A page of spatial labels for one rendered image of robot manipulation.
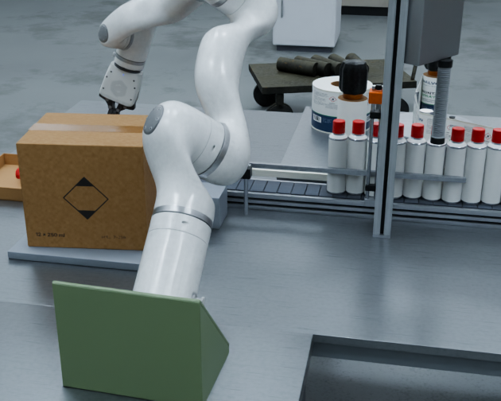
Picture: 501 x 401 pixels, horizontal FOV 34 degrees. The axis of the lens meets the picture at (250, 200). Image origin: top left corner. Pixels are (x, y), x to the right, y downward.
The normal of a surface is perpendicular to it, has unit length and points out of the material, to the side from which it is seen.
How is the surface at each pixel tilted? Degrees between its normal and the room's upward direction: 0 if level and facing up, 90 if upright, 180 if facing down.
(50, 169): 90
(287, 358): 0
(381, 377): 0
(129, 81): 89
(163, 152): 83
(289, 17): 90
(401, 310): 0
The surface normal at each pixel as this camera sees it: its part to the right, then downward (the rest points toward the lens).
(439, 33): 0.70, 0.29
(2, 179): 0.00, -0.92
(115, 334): -0.24, 0.39
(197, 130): 0.65, -0.09
